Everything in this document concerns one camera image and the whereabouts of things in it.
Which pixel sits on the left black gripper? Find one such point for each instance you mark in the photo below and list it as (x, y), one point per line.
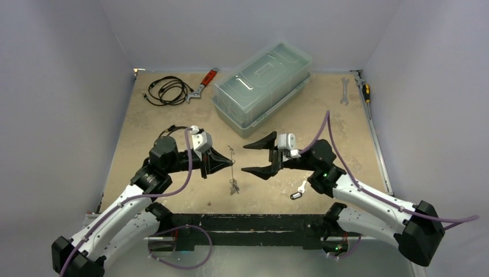
(213, 161)

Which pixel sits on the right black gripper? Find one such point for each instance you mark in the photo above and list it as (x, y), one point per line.
(275, 158)

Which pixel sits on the white oval keyring holder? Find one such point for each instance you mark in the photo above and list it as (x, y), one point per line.
(233, 182)

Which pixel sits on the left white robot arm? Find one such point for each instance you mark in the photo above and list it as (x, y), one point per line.
(135, 214)

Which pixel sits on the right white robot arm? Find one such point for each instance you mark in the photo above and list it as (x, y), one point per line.
(414, 229)

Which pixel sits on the silver key with black tag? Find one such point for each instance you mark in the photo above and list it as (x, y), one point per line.
(300, 191)

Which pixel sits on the clear plastic storage box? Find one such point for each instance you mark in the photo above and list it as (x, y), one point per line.
(259, 86)

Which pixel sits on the silver open-end spanner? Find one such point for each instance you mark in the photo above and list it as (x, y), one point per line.
(344, 99)

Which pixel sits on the yellow black screwdriver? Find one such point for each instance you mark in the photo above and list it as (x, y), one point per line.
(366, 95)

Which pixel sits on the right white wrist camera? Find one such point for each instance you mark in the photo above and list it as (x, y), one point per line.
(286, 142)

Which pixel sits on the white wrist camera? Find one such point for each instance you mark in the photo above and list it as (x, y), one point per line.
(286, 142)
(201, 140)

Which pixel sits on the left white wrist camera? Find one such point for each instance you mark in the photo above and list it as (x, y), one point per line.
(201, 140)

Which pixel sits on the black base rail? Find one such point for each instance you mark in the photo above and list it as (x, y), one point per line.
(307, 231)

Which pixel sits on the red handled adjustable wrench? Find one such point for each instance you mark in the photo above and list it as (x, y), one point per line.
(203, 84)

